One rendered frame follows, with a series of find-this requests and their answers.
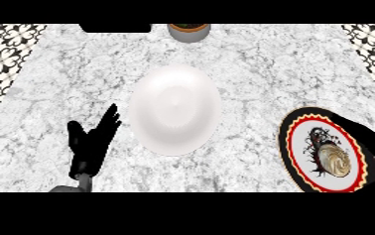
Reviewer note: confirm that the white plate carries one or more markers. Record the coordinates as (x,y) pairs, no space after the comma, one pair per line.
(175,110)

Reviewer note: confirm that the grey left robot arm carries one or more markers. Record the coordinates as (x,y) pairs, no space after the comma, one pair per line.
(80,185)

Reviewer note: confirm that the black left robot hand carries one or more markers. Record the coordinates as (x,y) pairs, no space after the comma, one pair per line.
(91,146)

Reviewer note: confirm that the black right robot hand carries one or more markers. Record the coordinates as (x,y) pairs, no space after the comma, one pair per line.
(367,140)

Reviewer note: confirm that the red black patterned plate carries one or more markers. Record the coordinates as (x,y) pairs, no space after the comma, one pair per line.
(305,153)

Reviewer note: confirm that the grey plant pot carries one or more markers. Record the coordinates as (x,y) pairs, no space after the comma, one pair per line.
(190,34)

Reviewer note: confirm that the beige swirl cupcake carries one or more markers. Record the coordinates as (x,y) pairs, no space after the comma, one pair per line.
(336,161)

